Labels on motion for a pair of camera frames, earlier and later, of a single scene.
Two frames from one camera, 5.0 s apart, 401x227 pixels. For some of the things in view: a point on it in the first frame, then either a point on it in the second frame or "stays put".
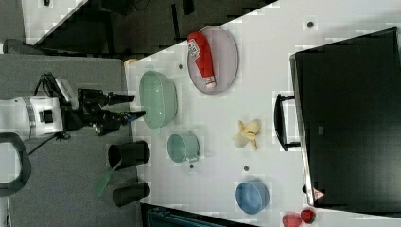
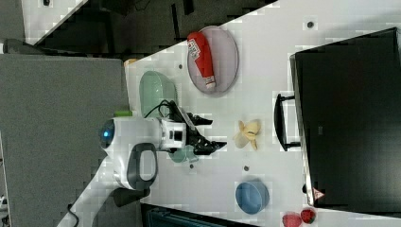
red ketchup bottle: x=200 y=52 stays put
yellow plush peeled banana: x=248 y=133 stays put
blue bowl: x=252 y=197 stays put
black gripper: x=89 y=111 → x=200 y=145
